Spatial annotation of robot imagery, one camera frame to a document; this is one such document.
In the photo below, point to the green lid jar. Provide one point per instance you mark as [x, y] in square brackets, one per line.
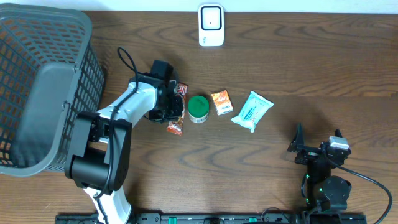
[198, 109]

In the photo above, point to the small orange box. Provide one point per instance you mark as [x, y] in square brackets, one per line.
[222, 102]

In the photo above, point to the white barcode scanner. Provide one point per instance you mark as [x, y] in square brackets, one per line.
[211, 25]

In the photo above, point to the light blue wipes pack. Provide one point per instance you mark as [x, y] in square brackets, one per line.
[252, 111]

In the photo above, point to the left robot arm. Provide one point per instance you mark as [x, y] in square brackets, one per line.
[99, 152]

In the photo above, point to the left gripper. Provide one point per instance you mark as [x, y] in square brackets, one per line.
[175, 107]

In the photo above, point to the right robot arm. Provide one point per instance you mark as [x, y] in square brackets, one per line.
[323, 191]

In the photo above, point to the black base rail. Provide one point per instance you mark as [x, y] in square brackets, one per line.
[155, 218]

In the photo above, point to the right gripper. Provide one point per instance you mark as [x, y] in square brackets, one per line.
[298, 144]

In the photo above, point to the red chocolate bar wrapper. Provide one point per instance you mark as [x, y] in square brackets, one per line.
[176, 127]

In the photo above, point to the grey plastic basket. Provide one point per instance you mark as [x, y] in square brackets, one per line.
[49, 74]

